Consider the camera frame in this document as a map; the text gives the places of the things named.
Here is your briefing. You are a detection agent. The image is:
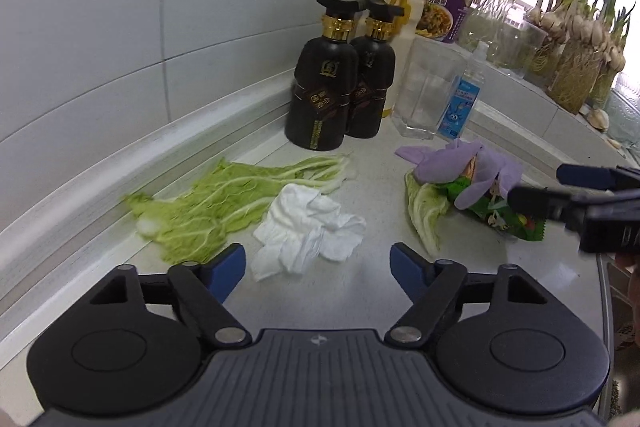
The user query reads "purple glove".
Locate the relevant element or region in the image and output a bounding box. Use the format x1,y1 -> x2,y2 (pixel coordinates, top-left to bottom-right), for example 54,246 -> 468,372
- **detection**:
395,138 -> 521,210

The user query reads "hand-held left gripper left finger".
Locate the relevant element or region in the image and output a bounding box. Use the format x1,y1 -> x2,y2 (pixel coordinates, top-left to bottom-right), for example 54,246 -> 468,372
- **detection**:
90,243 -> 253,350

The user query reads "white tissue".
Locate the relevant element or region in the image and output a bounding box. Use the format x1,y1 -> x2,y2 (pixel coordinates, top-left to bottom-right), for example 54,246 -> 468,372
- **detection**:
252,184 -> 367,283

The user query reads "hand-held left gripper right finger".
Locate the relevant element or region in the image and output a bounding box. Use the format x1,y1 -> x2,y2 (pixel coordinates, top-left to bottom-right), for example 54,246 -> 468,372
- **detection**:
385,242 -> 548,350

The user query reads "small napa cabbage leaf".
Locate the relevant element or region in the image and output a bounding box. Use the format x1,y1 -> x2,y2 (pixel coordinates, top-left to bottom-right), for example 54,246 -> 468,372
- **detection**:
404,169 -> 453,255

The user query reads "patterned glass dish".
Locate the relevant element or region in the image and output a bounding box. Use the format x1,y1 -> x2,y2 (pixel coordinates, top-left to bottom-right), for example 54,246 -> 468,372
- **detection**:
607,72 -> 640,142

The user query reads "green snack packet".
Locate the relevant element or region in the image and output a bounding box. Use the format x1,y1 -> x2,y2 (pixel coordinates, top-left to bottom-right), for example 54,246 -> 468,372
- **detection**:
442,159 -> 546,243

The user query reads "loose garlic bulb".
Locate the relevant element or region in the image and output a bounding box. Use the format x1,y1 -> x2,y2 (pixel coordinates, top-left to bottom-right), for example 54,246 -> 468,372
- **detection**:
585,107 -> 611,130

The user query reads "clear plastic cup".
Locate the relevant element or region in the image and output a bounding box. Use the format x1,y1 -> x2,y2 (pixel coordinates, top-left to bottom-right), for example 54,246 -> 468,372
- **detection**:
492,19 -> 548,80

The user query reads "large napa cabbage leaf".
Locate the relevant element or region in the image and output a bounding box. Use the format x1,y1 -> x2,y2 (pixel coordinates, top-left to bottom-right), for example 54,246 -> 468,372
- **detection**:
122,154 -> 358,265

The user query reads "clear spray bottle blue label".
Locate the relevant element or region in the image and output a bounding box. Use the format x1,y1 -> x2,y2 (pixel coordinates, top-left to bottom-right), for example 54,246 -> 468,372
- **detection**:
435,41 -> 488,140

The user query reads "white bottle yellow cap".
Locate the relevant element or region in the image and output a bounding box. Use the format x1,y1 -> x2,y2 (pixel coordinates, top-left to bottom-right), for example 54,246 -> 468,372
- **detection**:
364,0 -> 436,120

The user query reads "clear drinking glass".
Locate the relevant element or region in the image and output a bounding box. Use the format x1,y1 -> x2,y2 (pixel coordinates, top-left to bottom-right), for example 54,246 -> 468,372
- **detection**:
392,36 -> 466,140

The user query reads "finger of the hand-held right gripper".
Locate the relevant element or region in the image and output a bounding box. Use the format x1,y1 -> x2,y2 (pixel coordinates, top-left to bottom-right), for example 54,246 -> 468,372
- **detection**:
556,164 -> 640,190
507,185 -> 601,221

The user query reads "black bottle gold collar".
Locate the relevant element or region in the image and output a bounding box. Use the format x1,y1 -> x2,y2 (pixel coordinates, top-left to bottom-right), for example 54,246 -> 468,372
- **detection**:
285,0 -> 366,152
345,0 -> 406,140

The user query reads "purple instant noodle cup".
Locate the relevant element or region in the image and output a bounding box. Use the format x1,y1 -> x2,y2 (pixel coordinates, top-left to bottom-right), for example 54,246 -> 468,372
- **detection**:
415,0 -> 483,45

